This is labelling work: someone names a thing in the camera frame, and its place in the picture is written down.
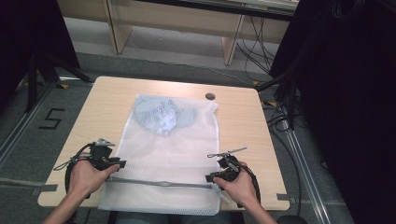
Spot black floor cables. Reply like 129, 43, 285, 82
262, 104, 304, 217

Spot metal floor rail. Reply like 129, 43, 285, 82
283, 120, 332, 224
0, 81, 58, 167

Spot light blue garment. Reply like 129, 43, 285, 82
134, 97, 199, 137

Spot black hanging cables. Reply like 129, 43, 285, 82
235, 15, 276, 82

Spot black metal stand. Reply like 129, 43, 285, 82
25, 51, 94, 114
255, 69, 302, 131

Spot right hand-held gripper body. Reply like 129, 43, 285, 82
206, 147, 248, 183

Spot black round object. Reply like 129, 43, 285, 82
276, 215, 308, 224

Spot white mesh laundry bag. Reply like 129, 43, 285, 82
98, 93, 222, 217

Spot black curtain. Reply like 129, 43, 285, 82
0, 0, 80, 110
269, 0, 396, 224

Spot light wooden desk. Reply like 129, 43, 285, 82
57, 0, 300, 66

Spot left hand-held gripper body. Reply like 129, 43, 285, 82
89, 138, 122, 172

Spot person's left hand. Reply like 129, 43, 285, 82
67, 160, 120, 200

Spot person's right hand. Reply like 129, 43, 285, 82
214, 161, 260, 209

